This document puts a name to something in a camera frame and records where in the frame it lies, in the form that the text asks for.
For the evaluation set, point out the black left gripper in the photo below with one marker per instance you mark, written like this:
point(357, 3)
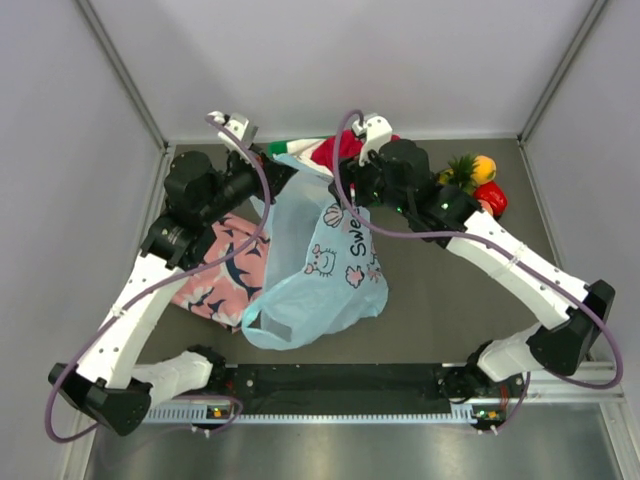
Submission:
point(276, 174)

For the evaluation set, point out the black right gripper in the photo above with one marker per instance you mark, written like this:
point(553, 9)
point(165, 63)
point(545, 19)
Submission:
point(355, 175)

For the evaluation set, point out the light blue cartoon plastic bag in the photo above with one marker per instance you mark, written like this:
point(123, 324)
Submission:
point(322, 272)

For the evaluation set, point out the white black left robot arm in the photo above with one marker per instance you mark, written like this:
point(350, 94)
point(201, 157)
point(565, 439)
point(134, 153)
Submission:
point(105, 381)

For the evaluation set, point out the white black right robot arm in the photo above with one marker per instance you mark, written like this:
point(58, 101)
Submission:
point(570, 313)

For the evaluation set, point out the red crumpled cloth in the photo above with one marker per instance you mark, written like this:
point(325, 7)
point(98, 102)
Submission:
point(320, 160)

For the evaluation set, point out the green plastic tray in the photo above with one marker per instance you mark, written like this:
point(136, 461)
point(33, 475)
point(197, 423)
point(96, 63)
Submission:
point(277, 147)

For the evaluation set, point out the white cloth in tray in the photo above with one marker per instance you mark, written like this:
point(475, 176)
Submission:
point(303, 149)

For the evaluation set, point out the plastic pineapple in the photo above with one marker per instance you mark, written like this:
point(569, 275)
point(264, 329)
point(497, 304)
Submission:
point(460, 173)

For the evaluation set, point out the pink patterned cloth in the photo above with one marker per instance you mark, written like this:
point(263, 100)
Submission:
point(222, 293)

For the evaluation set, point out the yellow orange mango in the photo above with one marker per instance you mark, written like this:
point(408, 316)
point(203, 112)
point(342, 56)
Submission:
point(484, 170)

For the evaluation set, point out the red bell pepper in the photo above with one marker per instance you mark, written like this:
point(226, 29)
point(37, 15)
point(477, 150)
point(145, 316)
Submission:
point(494, 196)

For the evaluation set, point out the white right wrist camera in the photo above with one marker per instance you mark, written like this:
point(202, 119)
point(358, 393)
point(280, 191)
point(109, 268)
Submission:
point(374, 131)

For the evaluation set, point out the slotted cable duct rail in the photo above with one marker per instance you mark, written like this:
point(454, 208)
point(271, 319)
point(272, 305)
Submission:
point(186, 413)

